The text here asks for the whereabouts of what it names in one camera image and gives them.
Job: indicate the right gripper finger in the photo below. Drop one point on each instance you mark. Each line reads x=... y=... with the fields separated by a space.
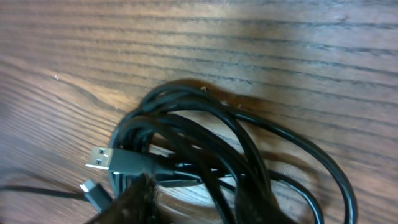
x=136 y=205

